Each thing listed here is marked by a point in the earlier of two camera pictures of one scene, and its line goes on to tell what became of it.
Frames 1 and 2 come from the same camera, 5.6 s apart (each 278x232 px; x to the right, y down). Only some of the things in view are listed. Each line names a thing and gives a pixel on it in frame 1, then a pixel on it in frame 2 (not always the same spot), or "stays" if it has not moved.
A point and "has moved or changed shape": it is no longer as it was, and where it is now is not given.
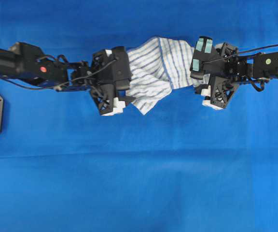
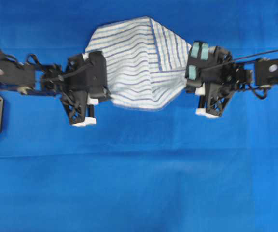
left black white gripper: (111, 67) -> (81, 85)
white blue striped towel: (158, 66) has moved or changed shape
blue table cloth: (60, 166) stays
